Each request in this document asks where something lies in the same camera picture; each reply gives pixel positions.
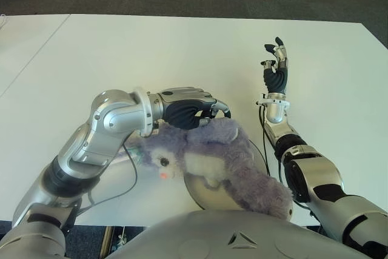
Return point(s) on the purple plush bunny doll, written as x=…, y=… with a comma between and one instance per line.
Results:
x=212, y=162

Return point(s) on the grey robot torso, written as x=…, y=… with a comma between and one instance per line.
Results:
x=218, y=234

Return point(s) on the white plate with black rim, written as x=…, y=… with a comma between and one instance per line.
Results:
x=212, y=195

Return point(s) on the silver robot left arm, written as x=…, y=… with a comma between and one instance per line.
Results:
x=91, y=150

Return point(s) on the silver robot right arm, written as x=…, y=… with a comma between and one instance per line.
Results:
x=318, y=174

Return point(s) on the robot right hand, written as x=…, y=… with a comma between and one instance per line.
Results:
x=276, y=74

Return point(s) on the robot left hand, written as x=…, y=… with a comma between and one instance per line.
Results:
x=185, y=110

